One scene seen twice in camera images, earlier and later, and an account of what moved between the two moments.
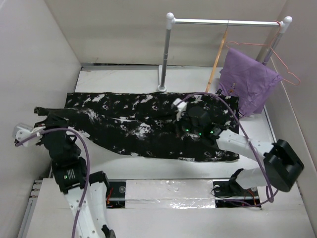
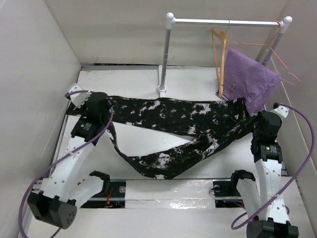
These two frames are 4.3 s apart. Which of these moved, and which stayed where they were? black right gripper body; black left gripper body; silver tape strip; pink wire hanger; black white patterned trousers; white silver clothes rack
Moved: black left gripper body; black right gripper body; black white patterned trousers
Stayed: silver tape strip; pink wire hanger; white silver clothes rack
